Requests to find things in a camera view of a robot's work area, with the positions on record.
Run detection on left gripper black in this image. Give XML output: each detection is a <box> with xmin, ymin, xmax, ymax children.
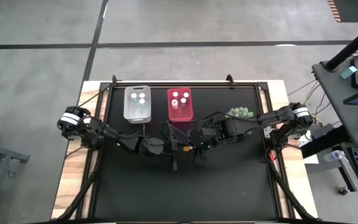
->
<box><xmin>158</xmin><ymin>123</ymin><xmax>188</xmax><ymax>172</ymax></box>

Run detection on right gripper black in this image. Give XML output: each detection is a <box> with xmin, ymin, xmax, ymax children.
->
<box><xmin>188</xmin><ymin>126</ymin><xmax>219</xmax><ymax>167</ymax></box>

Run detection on pink plastic bin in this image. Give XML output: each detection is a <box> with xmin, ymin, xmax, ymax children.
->
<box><xmin>167</xmin><ymin>87</ymin><xmax>195</xmax><ymax>123</ymax></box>

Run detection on translucent white plastic bin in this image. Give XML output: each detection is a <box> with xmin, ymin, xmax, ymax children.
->
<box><xmin>122</xmin><ymin>85</ymin><xmax>152</xmax><ymax>124</ymax></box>

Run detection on black table mat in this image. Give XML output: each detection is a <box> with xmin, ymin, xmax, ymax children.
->
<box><xmin>93</xmin><ymin>86</ymin><xmax>278</xmax><ymax>222</ymax></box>

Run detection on potted green succulent plant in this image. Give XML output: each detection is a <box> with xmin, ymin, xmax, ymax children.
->
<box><xmin>225</xmin><ymin>106</ymin><xmax>256</xmax><ymax>119</ymax></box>

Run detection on white paper sheet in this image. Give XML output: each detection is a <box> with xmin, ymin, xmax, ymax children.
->
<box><xmin>303</xmin><ymin>154</ymin><xmax>319</xmax><ymax>165</ymax></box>

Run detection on clear plastic water bottle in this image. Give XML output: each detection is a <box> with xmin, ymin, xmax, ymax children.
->
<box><xmin>323</xmin><ymin>149</ymin><xmax>347</xmax><ymax>163</ymax></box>

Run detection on grey side desk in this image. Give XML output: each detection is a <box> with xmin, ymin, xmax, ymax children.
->
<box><xmin>311</xmin><ymin>51</ymin><xmax>358</xmax><ymax>215</ymax></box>

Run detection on small teal box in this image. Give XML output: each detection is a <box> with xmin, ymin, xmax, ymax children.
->
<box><xmin>340</xmin><ymin>65</ymin><xmax>358</xmax><ymax>80</ymax></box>

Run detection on black stand pole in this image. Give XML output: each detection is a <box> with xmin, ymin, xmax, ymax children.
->
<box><xmin>324</xmin><ymin>20</ymin><xmax>358</xmax><ymax>72</ymax></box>

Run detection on black floor mat striped edges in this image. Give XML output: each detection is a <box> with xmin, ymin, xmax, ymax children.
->
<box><xmin>327</xmin><ymin>0</ymin><xmax>358</xmax><ymax>23</ymax></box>

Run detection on yellow cable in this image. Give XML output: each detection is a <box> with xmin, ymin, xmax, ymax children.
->
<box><xmin>302</xmin><ymin>81</ymin><xmax>323</xmax><ymax>116</ymax></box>

